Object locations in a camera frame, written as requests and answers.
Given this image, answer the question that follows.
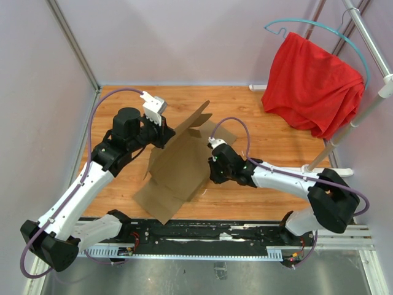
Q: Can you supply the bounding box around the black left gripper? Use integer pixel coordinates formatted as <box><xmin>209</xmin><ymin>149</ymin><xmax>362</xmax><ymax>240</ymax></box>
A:
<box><xmin>128</xmin><ymin>113</ymin><xmax>176</xmax><ymax>152</ymax></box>

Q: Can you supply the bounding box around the brown cardboard box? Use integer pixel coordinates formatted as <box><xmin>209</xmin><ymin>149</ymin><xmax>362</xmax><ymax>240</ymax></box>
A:
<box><xmin>132</xmin><ymin>100</ymin><xmax>238</xmax><ymax>226</ymax></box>

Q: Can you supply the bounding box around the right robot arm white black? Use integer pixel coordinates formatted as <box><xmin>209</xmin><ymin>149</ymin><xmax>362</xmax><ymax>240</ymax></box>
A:
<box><xmin>208</xmin><ymin>140</ymin><xmax>360</xmax><ymax>246</ymax></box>

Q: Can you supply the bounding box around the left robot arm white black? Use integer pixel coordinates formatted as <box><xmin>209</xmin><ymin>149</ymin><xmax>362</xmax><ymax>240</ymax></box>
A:
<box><xmin>20</xmin><ymin>108</ymin><xmax>176</xmax><ymax>272</ymax></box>

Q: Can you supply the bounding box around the red cloth on hanger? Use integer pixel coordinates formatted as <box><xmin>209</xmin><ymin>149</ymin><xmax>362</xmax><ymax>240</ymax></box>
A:
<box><xmin>261</xmin><ymin>33</ymin><xmax>365</xmax><ymax>140</ymax></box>

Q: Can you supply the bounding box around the white garment rack base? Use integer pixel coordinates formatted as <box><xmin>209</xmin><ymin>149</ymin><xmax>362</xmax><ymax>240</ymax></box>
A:
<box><xmin>300</xmin><ymin>165</ymin><xmax>354</xmax><ymax>178</ymax></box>

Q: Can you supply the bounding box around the teal clothes hanger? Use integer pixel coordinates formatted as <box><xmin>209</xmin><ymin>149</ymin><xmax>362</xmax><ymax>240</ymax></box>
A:
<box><xmin>263</xmin><ymin>17</ymin><xmax>371</xmax><ymax>90</ymax></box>

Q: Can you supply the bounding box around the silver garment rack pole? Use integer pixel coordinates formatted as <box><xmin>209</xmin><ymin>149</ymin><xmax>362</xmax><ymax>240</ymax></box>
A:
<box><xmin>306</xmin><ymin>0</ymin><xmax>393</xmax><ymax>173</ymax></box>

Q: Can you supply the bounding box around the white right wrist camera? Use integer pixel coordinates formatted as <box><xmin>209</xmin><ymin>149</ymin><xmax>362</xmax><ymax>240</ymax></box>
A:
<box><xmin>207</xmin><ymin>137</ymin><xmax>226</xmax><ymax>150</ymax></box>

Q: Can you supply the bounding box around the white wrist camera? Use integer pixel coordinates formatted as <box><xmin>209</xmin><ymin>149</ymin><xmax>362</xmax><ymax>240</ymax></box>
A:
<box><xmin>207</xmin><ymin>137</ymin><xmax>226</xmax><ymax>150</ymax></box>
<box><xmin>140</xmin><ymin>91</ymin><xmax>167</xmax><ymax>126</ymax></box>

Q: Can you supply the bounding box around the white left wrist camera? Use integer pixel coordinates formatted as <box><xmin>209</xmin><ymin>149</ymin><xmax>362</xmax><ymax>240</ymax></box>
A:
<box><xmin>140</xmin><ymin>91</ymin><xmax>167</xmax><ymax>126</ymax></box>

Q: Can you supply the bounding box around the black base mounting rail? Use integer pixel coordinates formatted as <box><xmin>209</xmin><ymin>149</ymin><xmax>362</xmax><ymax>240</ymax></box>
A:
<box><xmin>129</xmin><ymin>219</ymin><xmax>314</xmax><ymax>246</ymax></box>

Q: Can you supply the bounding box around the grey slotted cable duct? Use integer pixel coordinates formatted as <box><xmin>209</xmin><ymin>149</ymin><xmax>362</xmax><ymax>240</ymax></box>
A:
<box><xmin>79</xmin><ymin>242</ymin><xmax>283</xmax><ymax>261</ymax></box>

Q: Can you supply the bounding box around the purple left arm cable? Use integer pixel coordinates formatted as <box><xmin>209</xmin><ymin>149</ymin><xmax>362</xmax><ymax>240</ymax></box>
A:
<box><xmin>20</xmin><ymin>87</ymin><xmax>145</xmax><ymax>283</ymax></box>

